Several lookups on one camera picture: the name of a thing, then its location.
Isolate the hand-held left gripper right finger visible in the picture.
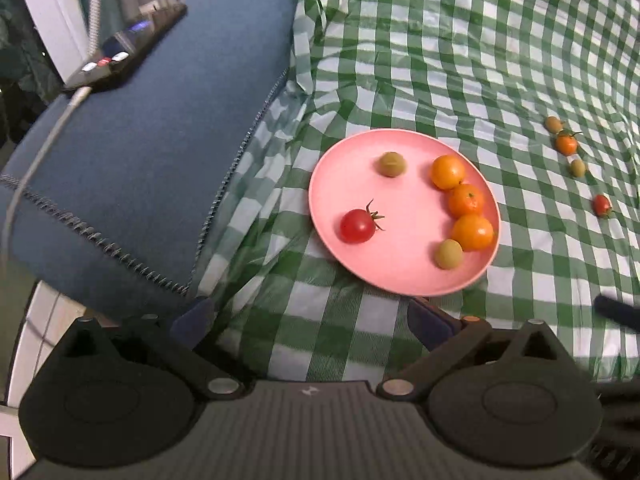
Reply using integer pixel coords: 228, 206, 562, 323
375, 297, 577, 400

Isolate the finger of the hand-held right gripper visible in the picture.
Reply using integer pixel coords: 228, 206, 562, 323
594, 294, 640, 333

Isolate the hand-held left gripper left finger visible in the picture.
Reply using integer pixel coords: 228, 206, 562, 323
64, 296, 246, 399

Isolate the pink plate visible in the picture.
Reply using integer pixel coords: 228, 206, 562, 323
308, 129, 502, 297

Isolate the small orange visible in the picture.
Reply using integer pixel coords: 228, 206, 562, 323
447, 183, 486, 219
451, 213, 496, 253
430, 154, 467, 191

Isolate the blue cushion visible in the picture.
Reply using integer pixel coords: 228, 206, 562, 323
0, 0, 301, 321

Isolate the tangerine with green leaves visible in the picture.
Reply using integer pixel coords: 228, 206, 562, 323
555, 130, 583, 157

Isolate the green checkered cloth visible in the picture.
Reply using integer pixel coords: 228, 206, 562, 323
192, 0, 640, 383

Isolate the dark glass door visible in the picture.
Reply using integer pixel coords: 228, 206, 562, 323
0, 0, 66, 126

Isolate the white charging cable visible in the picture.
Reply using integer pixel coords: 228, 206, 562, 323
0, 85, 93, 271

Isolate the white door frame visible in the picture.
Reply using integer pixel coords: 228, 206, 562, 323
12, 0, 93, 86

